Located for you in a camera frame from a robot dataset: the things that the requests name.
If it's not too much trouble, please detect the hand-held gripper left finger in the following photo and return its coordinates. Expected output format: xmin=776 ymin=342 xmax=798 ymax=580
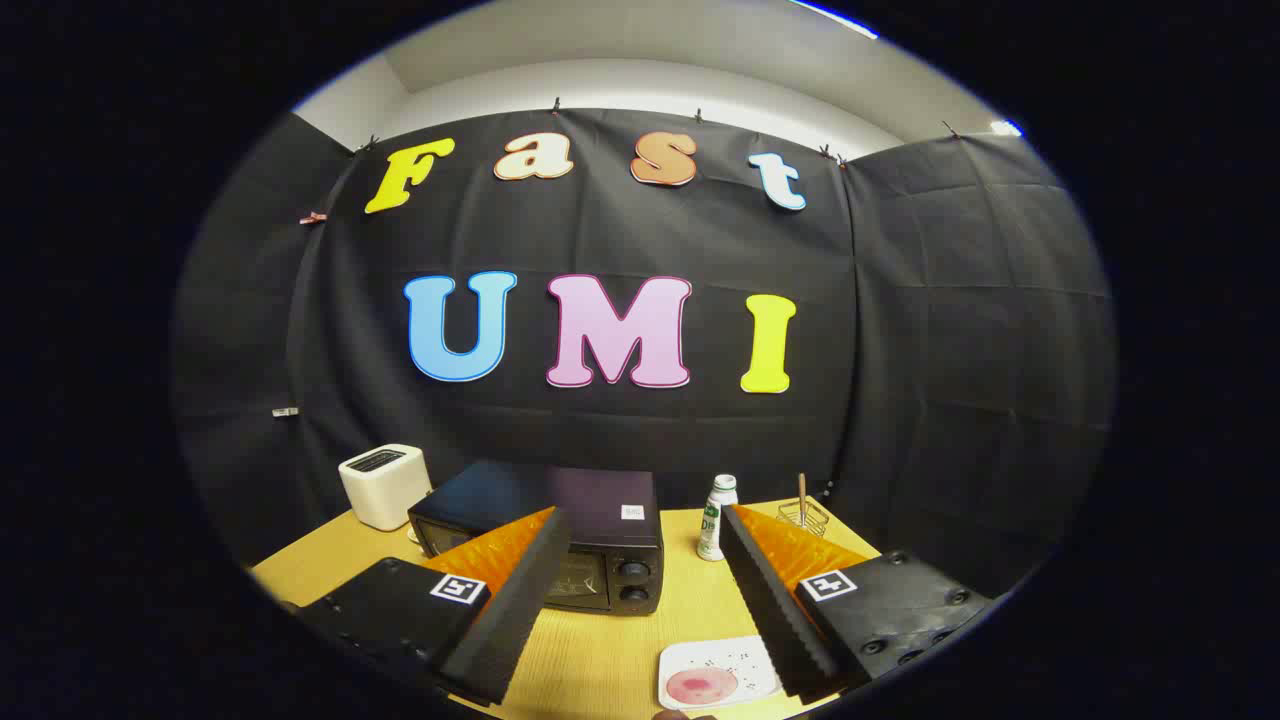
xmin=285 ymin=505 xmax=573 ymax=709

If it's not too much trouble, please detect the black toaster oven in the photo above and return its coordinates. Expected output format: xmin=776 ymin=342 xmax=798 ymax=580
xmin=408 ymin=460 xmax=665 ymax=616

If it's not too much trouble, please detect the black backdrop cloth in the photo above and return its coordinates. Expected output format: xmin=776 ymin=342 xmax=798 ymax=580
xmin=170 ymin=105 xmax=1119 ymax=601

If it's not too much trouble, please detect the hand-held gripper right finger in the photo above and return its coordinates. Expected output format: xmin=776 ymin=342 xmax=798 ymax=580
xmin=718 ymin=503 xmax=993 ymax=706

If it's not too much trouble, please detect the white speckled plate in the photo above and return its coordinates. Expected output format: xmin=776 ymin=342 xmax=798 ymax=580
xmin=658 ymin=636 xmax=786 ymax=711

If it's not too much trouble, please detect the white green bottle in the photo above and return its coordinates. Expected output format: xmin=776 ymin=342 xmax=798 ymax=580
xmin=697 ymin=474 xmax=739 ymax=563

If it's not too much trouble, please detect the white toaster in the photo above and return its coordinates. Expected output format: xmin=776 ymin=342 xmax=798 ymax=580
xmin=338 ymin=444 xmax=433 ymax=532

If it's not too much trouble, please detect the pink round food slice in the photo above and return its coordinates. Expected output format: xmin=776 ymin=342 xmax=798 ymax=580
xmin=666 ymin=668 xmax=739 ymax=705

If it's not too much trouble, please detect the metal wire holder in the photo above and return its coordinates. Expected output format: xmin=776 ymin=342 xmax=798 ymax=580
xmin=778 ymin=497 xmax=831 ymax=538

